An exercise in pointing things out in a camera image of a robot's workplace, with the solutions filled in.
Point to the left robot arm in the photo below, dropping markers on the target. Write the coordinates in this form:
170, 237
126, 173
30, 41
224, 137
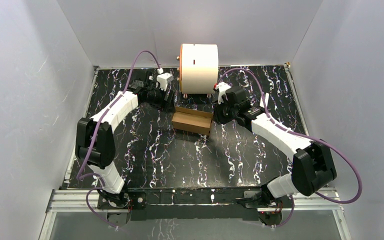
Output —
95, 142

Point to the small white plastic clip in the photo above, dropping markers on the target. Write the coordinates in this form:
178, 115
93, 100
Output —
264, 100

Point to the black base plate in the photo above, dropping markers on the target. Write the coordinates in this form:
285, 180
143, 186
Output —
199, 203

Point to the brown cardboard box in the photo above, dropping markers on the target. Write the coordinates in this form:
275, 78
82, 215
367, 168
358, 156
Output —
194, 121

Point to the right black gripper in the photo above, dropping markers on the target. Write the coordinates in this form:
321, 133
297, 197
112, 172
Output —
218, 117

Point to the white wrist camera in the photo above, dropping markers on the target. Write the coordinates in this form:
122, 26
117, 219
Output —
220, 90
163, 79

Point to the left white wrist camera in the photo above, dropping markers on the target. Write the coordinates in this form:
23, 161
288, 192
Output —
163, 79

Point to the white cylindrical drum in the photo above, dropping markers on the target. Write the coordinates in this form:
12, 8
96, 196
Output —
198, 68

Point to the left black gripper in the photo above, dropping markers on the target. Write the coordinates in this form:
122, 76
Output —
167, 100

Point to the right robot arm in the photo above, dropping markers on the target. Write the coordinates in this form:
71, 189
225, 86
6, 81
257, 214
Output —
312, 162

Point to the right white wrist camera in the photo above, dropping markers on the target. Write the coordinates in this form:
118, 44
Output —
220, 90

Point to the aluminium frame rail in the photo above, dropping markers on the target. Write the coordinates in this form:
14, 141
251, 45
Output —
81, 200

